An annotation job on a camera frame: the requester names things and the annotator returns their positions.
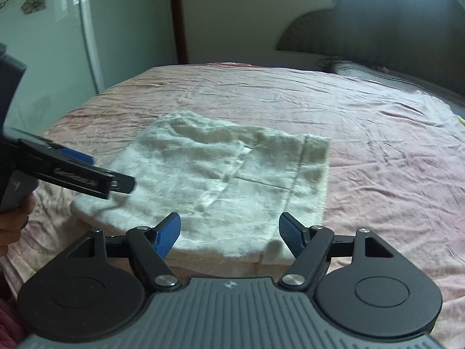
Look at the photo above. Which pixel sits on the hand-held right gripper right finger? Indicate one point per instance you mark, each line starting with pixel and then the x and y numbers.
pixel 292 234

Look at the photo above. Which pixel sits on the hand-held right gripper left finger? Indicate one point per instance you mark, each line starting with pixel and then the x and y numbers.
pixel 167 236

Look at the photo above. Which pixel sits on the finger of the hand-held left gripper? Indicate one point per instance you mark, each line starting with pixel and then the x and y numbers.
pixel 78 157
pixel 72 176

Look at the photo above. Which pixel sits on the white textured pants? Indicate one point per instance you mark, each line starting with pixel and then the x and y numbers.
pixel 218 174

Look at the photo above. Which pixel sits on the person's left hand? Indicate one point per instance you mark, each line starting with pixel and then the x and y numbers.
pixel 11 229

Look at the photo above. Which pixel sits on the bed with pink sheet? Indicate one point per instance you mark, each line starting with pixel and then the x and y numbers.
pixel 381 174

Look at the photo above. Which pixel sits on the frosted glass sliding wardrobe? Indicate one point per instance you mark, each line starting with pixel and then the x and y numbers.
pixel 54 43

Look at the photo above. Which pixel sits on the person's maroon clothing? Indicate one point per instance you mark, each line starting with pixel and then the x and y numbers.
pixel 11 323

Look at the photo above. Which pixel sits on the grey stitched pillow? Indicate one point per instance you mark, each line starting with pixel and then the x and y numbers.
pixel 381 76

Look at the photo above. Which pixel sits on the small yellow cloth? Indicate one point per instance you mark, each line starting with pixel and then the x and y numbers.
pixel 462 120

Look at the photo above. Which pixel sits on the dark padded headboard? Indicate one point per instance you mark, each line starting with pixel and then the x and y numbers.
pixel 381 25

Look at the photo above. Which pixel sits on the dark wooden frame post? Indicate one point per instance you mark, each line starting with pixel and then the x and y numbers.
pixel 180 14

